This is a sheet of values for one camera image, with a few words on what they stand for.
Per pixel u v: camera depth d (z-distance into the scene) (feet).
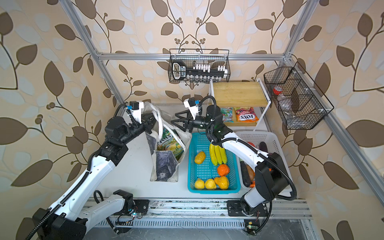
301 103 2.40
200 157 2.84
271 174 1.42
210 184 2.57
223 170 2.65
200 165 2.92
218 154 2.92
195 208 2.48
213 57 2.98
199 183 2.54
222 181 2.53
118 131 1.71
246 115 2.92
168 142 2.76
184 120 2.03
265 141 3.07
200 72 2.71
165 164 2.49
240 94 2.64
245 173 2.56
